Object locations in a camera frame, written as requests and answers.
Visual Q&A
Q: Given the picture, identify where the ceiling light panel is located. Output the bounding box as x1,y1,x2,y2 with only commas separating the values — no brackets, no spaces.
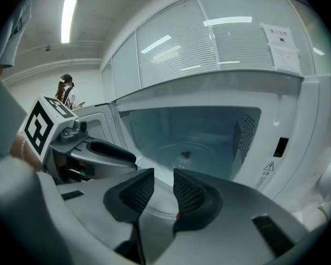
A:
61,0,77,44

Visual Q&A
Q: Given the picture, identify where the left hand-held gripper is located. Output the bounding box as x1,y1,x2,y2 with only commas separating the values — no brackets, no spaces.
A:
23,93,139,186

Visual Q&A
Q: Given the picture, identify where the round glass turntable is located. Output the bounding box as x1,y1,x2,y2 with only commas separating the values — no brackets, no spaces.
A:
139,135,234,186

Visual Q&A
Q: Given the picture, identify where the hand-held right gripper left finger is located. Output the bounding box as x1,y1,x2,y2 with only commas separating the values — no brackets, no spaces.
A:
36,167,155,265

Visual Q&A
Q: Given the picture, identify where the white bead bracelet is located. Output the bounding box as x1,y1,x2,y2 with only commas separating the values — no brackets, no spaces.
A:
19,138,27,160

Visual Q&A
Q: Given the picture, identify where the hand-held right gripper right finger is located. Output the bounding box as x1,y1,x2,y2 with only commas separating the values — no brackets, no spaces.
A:
142,168,310,265

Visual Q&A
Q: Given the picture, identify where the white microwave oven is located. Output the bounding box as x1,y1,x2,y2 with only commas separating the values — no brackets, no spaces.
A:
76,73,331,223

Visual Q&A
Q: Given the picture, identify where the person's grey top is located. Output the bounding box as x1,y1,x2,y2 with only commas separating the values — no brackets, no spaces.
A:
0,0,33,69

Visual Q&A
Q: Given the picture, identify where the paper notice on glass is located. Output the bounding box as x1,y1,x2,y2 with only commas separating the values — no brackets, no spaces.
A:
260,22,303,74

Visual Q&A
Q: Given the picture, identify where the person's left forearm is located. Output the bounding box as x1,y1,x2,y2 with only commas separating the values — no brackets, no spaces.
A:
10,135,45,171

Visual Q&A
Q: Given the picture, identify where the black strap buckle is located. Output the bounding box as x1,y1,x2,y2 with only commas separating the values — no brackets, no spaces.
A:
13,17,25,35

